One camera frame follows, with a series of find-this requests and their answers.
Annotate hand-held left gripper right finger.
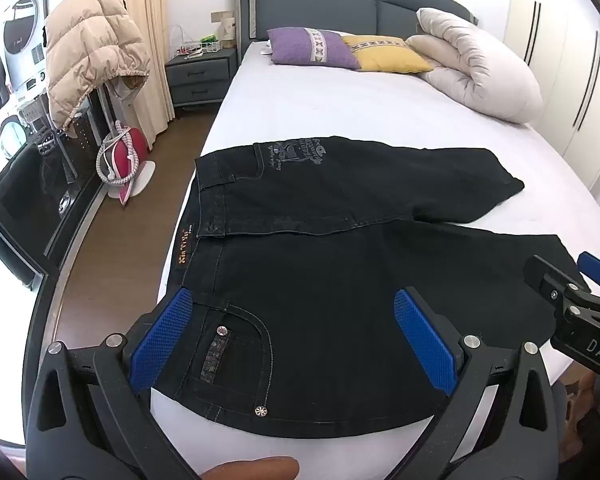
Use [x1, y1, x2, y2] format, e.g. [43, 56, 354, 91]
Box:
[394, 287, 573, 480]

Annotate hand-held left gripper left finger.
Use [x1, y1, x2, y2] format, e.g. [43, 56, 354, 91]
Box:
[25, 287, 201, 480]

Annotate black denim pants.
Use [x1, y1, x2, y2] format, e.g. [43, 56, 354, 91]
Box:
[151, 135, 593, 438]

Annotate person's left hand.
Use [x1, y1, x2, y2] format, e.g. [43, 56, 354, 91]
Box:
[200, 456, 301, 480]

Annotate black framed glass door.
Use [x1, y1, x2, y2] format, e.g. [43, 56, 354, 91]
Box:
[0, 0, 112, 291]

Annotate folded cream duvet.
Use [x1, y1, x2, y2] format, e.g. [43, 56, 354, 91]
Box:
[405, 7, 545, 125]

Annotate white wardrobe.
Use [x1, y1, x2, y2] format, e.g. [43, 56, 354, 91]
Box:
[502, 0, 600, 196]

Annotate bed with white sheet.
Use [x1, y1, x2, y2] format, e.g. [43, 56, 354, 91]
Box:
[50, 40, 600, 466]

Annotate grey nightstand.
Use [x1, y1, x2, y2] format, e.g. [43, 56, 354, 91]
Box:
[165, 47, 238, 108]

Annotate yellow pillow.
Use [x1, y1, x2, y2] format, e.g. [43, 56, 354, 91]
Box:
[342, 35, 435, 74]

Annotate beige puffer jacket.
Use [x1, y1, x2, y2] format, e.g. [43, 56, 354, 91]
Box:
[45, 0, 151, 133]

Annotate purple pillow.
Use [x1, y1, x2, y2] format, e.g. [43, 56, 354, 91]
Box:
[267, 27, 363, 71]

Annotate grey upholstered headboard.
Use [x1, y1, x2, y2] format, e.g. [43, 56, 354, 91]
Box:
[233, 0, 479, 66]

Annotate red iron with cord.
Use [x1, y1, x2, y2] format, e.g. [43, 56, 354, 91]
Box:
[96, 121, 157, 206]

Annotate white wire basket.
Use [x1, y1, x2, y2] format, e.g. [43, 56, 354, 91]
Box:
[172, 25, 223, 57]

